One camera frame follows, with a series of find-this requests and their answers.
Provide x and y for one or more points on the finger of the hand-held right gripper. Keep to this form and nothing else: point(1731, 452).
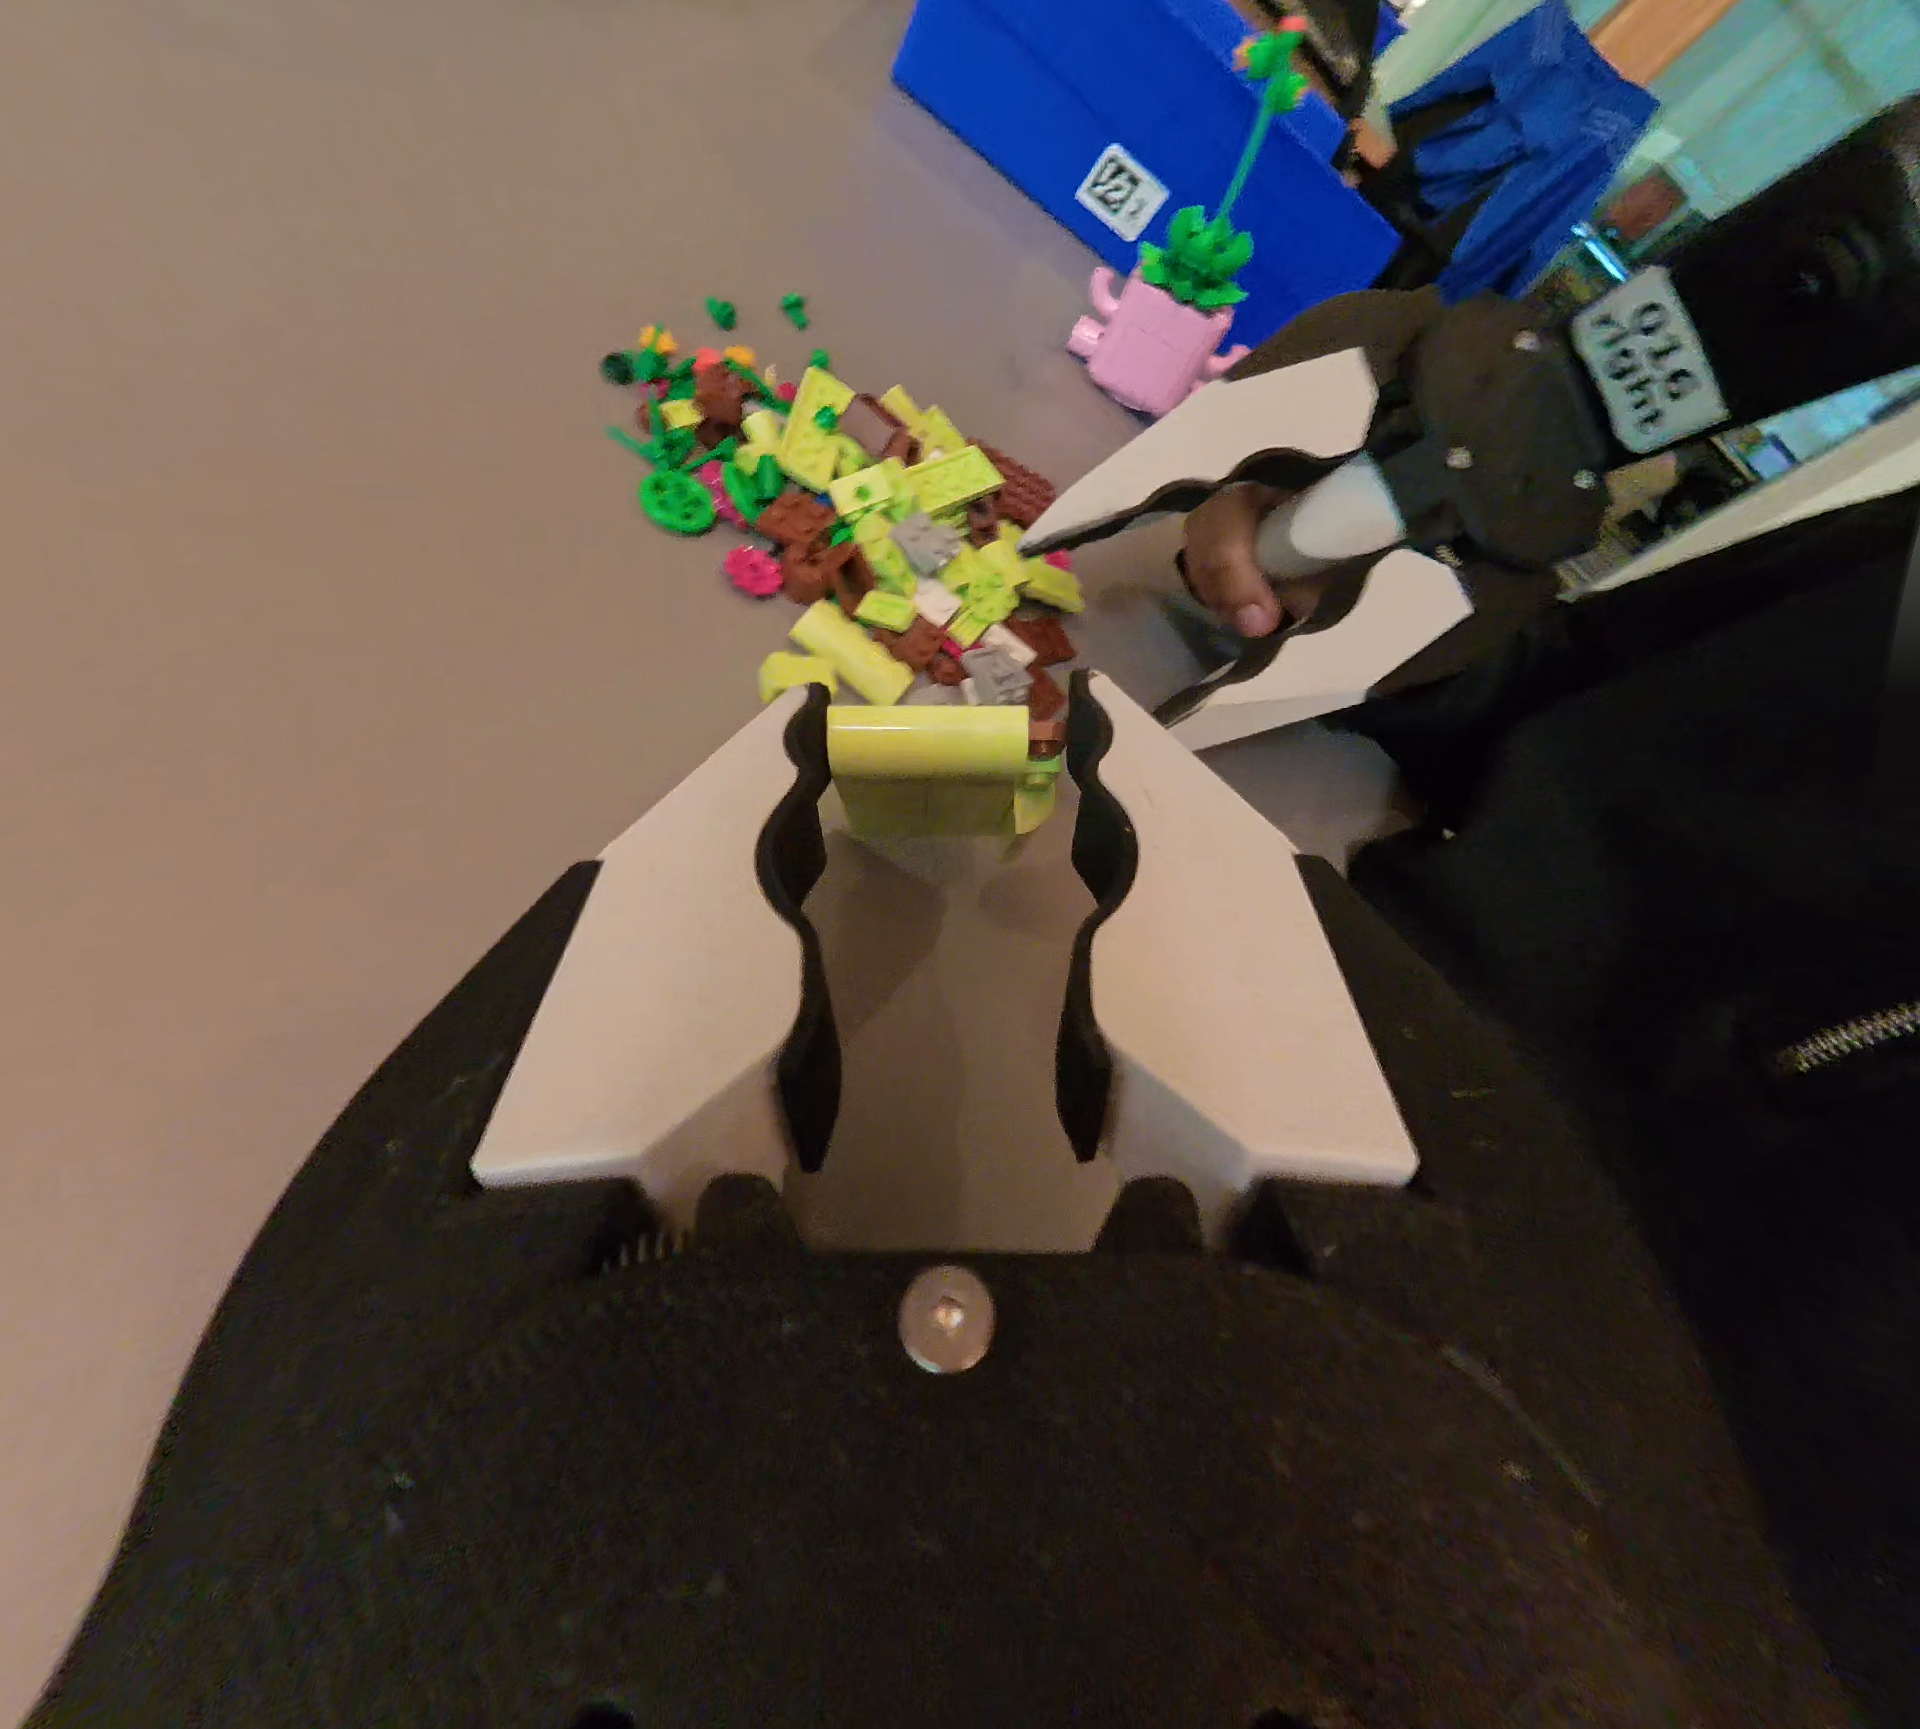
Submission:
point(1334, 650)
point(1245, 425)

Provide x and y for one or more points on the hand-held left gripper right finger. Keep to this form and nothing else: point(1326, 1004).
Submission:
point(1245, 1009)

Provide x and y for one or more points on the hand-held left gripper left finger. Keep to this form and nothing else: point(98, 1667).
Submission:
point(644, 1009)

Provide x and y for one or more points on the lime and brown brick assembly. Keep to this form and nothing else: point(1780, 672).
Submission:
point(931, 770)

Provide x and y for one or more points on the pile of toy bricks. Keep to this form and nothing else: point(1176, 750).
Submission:
point(841, 485)

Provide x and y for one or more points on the person's right hand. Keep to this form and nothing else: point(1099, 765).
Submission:
point(1223, 559)

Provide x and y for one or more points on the toy flower in pink pot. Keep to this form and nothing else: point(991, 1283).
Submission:
point(1154, 343)

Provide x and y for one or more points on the blue plastic bin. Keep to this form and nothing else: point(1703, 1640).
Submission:
point(1050, 34)

